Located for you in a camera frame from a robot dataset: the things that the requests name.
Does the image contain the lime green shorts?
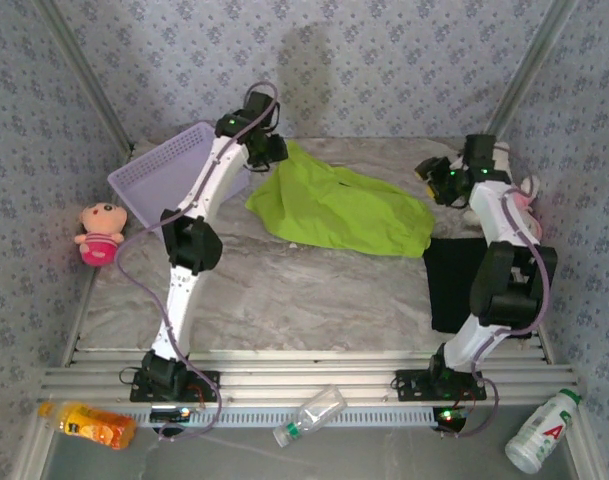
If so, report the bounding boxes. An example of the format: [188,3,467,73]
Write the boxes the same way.
[245,139,438,259]

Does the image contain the black t-shirt with blue logo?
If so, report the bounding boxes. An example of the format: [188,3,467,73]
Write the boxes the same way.
[422,237,535,349]

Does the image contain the white bunny plush, pink shirt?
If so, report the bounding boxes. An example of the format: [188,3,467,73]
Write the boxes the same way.
[458,141,544,236]

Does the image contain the lavender perforated plastic basket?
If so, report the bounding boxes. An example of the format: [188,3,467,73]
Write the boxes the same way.
[106,121,250,241]

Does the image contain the small doll plush, pink dress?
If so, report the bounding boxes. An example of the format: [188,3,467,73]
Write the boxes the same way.
[73,201,129,267]

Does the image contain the small black controller board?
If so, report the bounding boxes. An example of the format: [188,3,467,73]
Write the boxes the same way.
[150,406,191,422]
[432,406,469,432]

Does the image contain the clear empty plastic bottle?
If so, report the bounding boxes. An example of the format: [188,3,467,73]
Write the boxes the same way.
[272,384,349,448]

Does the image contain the white bottle with red letter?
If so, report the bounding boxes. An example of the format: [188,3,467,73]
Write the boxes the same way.
[503,388,583,475]

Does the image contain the orange juice bottle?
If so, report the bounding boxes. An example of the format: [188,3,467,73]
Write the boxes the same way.
[37,401,138,451]

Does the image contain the aluminium corner post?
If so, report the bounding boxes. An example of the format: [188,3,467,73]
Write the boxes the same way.
[478,0,583,154]
[33,0,137,154]

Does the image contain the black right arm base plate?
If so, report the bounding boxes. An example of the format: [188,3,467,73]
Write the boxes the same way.
[394,368,488,403]

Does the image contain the aluminium side rail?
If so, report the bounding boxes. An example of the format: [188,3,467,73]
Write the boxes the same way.
[58,264,103,369]
[533,322,556,365]

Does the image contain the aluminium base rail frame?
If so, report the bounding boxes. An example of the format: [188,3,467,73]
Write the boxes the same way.
[37,348,581,404]

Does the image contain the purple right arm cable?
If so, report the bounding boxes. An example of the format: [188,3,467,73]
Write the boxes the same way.
[436,144,553,439]

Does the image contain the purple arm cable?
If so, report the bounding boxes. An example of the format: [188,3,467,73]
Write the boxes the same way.
[436,144,553,439]
[114,81,282,444]

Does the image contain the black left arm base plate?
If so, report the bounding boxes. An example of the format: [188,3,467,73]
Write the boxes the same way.
[129,369,221,403]

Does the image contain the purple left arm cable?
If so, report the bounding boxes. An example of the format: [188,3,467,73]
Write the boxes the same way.
[114,81,282,444]

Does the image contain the grey slotted cable duct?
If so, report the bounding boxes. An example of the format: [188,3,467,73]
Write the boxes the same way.
[126,403,438,429]

